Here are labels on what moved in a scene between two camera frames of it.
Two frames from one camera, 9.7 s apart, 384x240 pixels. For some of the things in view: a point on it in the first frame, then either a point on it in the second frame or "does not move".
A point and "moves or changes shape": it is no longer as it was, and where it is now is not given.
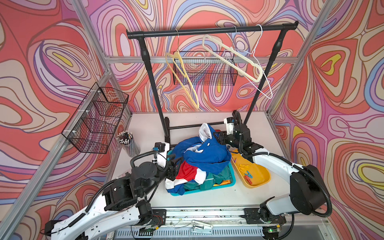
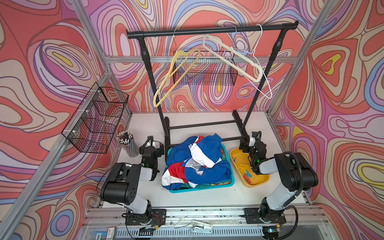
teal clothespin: (249, 174) does not move
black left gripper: (172, 170) to (160, 151)
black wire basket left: (91, 129) does not move
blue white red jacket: (206, 153) moves or changes shape
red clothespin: (248, 179) does not move
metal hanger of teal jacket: (237, 52) does not move
